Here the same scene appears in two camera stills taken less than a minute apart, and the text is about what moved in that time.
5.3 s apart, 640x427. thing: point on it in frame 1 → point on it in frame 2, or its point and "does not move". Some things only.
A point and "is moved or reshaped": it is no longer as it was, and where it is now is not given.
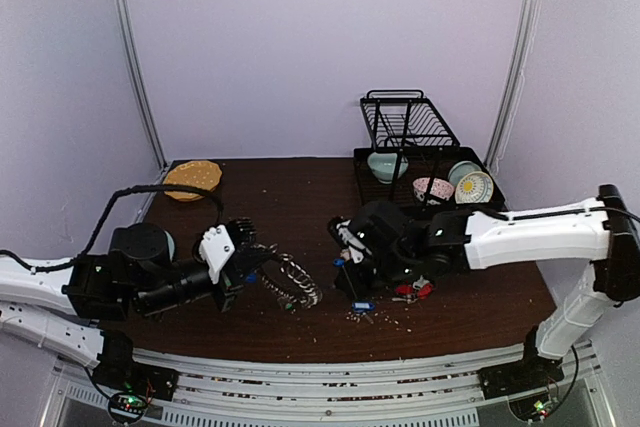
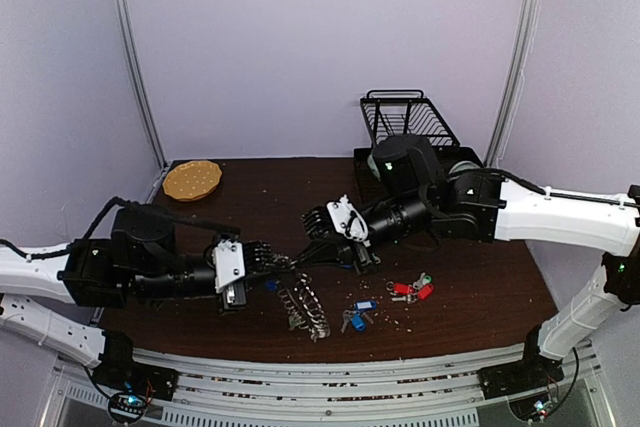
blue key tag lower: x=363 y=306 does not move
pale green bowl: x=461 y=169 does not move
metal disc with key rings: x=288 y=278 is moved or reshaped
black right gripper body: x=351 y=259 → x=320 y=224
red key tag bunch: x=407 y=292 does not move
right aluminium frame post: x=531 y=10 does not move
